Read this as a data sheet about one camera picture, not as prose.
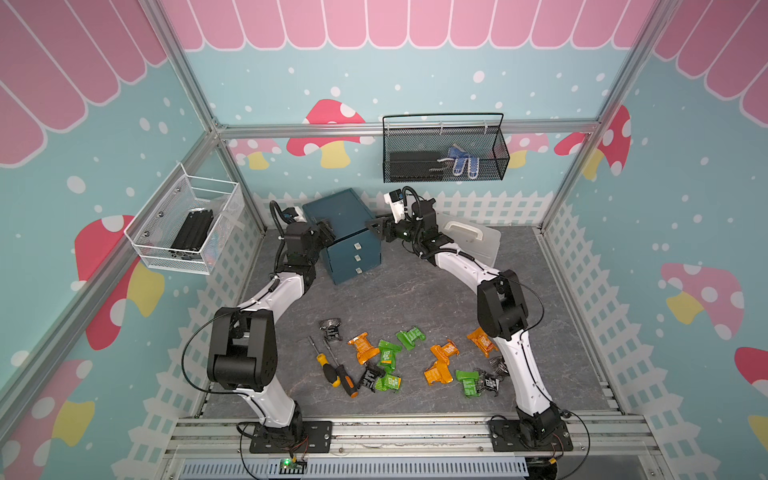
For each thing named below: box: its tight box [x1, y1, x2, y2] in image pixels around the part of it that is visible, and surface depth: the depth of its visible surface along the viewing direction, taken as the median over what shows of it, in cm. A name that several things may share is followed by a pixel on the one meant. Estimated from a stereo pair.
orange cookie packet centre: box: [428, 339, 460, 371], surface depth 89 cm
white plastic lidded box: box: [437, 213, 501, 267], surface depth 105 cm
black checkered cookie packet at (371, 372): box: [357, 364, 386, 393], surface depth 85 cm
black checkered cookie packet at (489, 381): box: [477, 369, 504, 397], surface depth 83 cm
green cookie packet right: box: [455, 370, 481, 397], surface depth 83 cm
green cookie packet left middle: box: [377, 340, 403, 376], surface depth 88 cm
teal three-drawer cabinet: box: [302, 188, 382, 285], surface depth 94 cm
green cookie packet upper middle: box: [395, 326, 427, 351], surface depth 93 cm
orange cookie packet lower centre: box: [424, 354, 459, 386], surface depth 85 cm
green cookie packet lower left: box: [375, 374, 403, 392], surface depth 83 cm
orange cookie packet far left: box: [347, 332, 380, 365], surface depth 90 cm
